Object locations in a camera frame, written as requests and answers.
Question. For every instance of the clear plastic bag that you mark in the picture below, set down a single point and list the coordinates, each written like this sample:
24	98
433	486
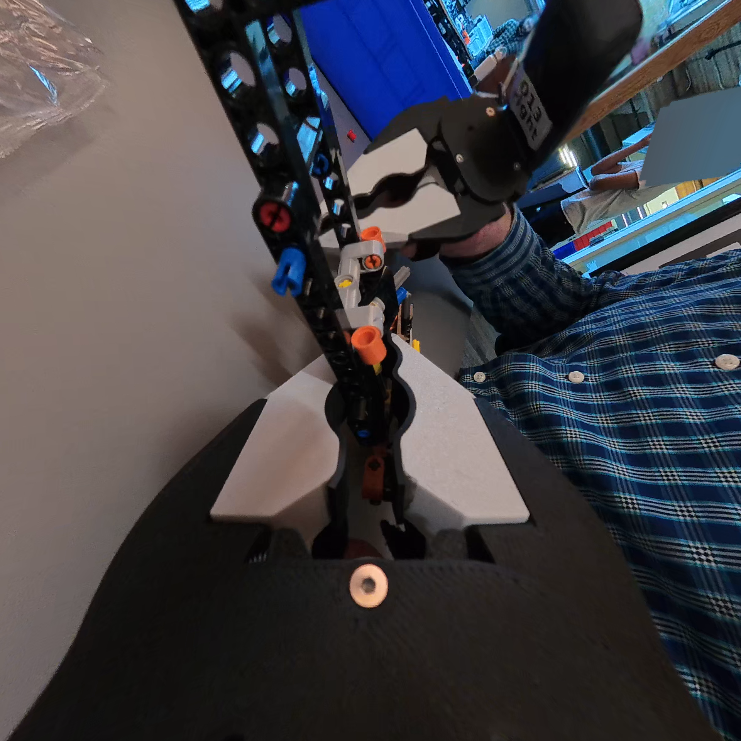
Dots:
40	75

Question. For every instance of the person's right forearm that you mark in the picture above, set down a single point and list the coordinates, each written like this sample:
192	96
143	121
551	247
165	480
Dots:
521	289

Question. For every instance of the person's right hand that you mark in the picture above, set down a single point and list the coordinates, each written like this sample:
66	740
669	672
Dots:
480	246

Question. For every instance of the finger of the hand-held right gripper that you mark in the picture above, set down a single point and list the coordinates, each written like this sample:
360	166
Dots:
399	153
417	211

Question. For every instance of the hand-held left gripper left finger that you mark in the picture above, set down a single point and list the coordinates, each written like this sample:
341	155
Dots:
272	457

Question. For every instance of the wooden beam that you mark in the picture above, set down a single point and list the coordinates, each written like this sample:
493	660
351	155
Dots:
654	63

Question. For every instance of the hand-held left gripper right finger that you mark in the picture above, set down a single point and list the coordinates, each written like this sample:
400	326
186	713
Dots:
457	457

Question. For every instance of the person's blue plaid shirt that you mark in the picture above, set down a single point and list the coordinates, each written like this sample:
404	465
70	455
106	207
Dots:
637	463

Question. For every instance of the blue plastic bin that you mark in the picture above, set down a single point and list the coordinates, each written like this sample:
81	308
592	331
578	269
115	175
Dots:
382	58

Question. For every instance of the black lego technic chassis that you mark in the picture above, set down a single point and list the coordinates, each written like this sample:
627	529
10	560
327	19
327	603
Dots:
338	341

